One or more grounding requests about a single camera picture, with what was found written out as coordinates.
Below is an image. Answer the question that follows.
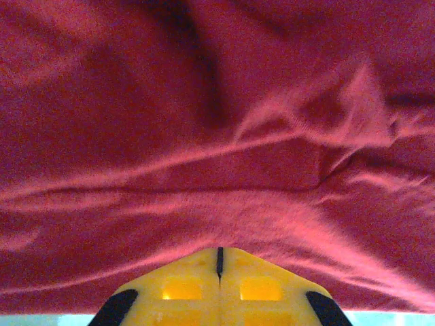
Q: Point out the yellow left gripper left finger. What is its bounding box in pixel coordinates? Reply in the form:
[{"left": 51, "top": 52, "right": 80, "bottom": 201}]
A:
[{"left": 87, "top": 247, "right": 221, "bottom": 326}]

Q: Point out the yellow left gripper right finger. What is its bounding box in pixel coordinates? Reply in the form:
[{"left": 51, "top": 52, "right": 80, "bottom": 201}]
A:
[{"left": 219, "top": 247, "right": 355, "bottom": 326}]

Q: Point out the red t-shirt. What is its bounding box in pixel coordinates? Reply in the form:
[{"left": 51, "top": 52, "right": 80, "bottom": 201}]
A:
[{"left": 0, "top": 0, "right": 435, "bottom": 315}]

